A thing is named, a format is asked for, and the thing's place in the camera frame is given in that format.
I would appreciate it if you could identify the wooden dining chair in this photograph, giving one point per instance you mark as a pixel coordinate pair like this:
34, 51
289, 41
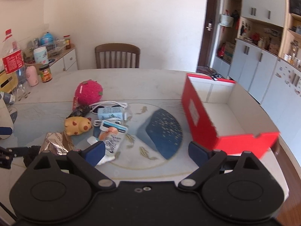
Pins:
117, 55

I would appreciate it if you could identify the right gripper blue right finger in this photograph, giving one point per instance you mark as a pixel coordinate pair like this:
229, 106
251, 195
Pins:
198, 154

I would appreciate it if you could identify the grey wall cabinet unit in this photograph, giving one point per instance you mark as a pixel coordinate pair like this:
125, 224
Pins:
263, 56

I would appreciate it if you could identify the black snack wrapper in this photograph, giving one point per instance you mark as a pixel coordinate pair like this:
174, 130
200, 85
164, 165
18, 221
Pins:
80, 111

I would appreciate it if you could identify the white patterned cup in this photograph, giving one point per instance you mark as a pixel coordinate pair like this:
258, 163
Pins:
40, 55

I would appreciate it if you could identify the pink small bottle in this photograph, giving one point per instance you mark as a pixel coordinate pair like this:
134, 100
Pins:
32, 76

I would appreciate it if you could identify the light blue small carton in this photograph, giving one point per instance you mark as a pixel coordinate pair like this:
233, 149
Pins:
110, 112

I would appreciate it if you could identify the white steel tumbler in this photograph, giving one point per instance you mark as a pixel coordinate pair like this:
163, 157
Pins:
6, 123

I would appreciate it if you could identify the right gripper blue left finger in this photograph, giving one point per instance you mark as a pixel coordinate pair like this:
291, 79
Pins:
94, 153

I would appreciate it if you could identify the white sideboard cabinet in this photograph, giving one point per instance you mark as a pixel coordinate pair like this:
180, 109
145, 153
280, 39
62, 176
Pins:
60, 58

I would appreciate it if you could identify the silver foil snack bag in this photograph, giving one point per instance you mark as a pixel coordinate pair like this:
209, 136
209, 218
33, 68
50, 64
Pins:
57, 143

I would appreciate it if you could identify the white sunglasses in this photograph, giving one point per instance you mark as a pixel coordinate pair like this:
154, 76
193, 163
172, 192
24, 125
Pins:
94, 107

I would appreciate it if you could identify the sauce jar black lid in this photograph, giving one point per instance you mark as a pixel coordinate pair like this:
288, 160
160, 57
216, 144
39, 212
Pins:
45, 73

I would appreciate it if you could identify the red cardboard shoe box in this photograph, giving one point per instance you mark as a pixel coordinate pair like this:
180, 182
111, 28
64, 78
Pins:
223, 116

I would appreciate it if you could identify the white blue snack packet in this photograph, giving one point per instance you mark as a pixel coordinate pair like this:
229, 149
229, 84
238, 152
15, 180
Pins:
112, 135

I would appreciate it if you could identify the white plush badge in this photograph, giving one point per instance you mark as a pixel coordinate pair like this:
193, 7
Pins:
92, 140

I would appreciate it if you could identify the pink fuzzy strawberry plush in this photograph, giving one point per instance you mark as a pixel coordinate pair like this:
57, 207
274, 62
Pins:
88, 92

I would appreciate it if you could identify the yellow capybara toy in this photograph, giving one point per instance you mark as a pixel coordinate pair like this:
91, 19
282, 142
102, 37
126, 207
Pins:
77, 125

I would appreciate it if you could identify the large cola bottle red label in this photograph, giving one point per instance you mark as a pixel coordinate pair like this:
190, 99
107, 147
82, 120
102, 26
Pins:
14, 66

